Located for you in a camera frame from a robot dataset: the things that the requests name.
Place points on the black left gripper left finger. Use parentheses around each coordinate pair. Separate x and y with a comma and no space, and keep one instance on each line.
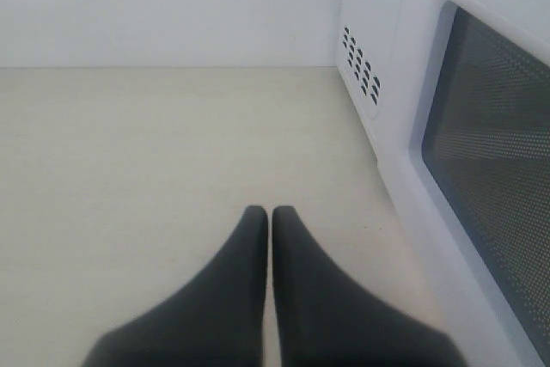
(216,319)

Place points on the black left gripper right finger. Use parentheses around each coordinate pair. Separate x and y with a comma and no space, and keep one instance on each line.
(325,318)

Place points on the white microwave door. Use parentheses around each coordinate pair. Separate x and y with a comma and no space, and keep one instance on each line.
(464,152)

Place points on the white microwave oven body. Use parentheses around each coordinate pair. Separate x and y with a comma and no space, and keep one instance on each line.
(369,19)

